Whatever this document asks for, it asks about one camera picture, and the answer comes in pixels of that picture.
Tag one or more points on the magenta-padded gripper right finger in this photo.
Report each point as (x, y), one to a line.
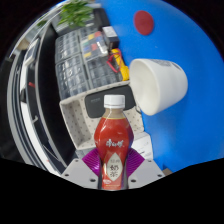
(146, 171)

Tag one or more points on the black oblong case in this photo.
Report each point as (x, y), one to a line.
(95, 101)

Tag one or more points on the black box with white label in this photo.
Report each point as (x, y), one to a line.
(111, 36)

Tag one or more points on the red drink bottle white cap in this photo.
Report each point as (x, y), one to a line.
(113, 143)

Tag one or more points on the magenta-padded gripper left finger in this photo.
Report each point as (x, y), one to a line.
(80, 171)

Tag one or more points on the clear organizer with coloured parts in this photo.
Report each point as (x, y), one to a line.
(91, 45)

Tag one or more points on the green potted plant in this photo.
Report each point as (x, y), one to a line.
(75, 13)

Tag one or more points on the grey small-parts drawer cabinet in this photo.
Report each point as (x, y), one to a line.
(71, 76)

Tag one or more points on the dark wall shelf unit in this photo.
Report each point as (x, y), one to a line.
(46, 100)

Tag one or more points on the flat round red coaster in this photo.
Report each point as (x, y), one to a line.
(143, 22)

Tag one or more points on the beige perforated tray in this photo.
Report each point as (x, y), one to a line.
(78, 123)

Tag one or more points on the white cup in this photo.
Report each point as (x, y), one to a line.
(160, 85)

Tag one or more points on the flat black case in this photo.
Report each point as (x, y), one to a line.
(101, 18)

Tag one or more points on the yellow and red tool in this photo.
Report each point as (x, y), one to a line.
(122, 66)

